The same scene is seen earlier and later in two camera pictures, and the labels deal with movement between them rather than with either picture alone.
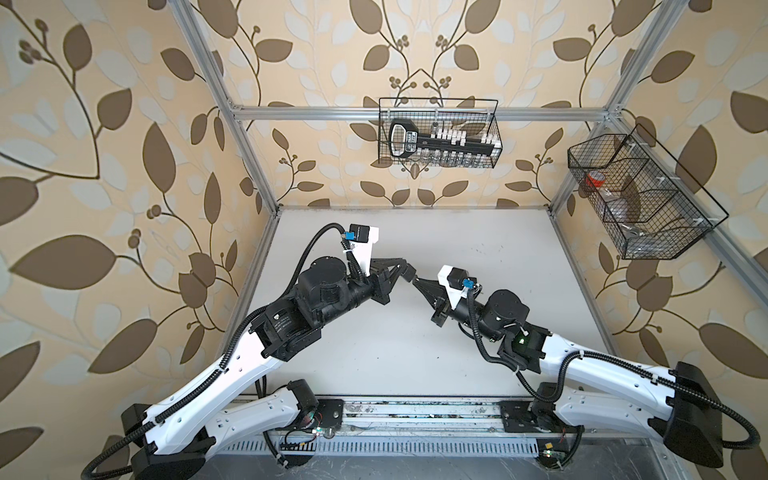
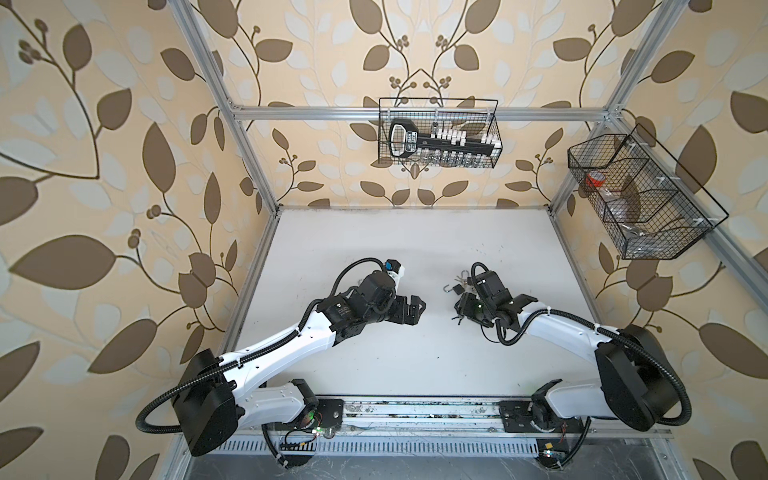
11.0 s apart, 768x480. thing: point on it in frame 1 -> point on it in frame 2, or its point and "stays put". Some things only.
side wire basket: (650, 206) stays put
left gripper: (381, 282) -> (402, 315)
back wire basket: (439, 132) stays put
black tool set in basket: (443, 144) stays put
